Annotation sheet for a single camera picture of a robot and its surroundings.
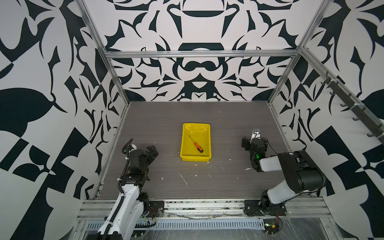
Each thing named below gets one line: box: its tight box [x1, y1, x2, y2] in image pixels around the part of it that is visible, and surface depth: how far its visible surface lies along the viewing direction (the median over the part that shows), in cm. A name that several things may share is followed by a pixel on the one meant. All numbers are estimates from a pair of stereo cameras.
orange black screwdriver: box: [188, 135, 204, 153], surface depth 95 cm
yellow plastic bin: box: [180, 123, 212, 162], surface depth 96 cm
